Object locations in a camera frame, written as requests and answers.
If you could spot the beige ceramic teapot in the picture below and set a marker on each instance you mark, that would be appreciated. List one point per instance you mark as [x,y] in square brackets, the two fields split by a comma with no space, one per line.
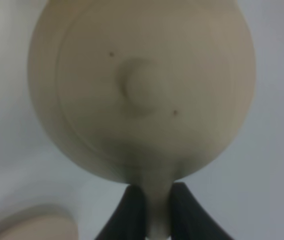
[142,92]

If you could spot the far beige teacup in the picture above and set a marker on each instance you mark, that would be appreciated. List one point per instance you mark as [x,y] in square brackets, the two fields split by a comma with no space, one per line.
[42,222]

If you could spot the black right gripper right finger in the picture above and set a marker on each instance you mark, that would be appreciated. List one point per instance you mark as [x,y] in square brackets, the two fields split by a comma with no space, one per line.
[189,221]

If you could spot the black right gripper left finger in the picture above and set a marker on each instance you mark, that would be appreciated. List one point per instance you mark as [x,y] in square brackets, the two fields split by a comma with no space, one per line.
[128,222]

